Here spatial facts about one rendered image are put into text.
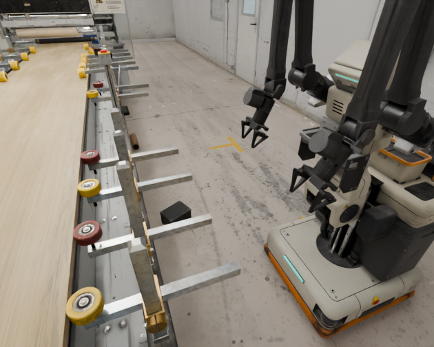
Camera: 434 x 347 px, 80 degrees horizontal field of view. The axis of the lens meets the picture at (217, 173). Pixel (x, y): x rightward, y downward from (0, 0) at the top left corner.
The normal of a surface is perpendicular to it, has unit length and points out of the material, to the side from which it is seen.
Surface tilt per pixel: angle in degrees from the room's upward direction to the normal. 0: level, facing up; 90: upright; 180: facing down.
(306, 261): 0
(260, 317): 0
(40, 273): 0
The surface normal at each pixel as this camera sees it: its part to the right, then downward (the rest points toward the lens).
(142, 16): 0.36, 0.53
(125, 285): 0.00, -0.82
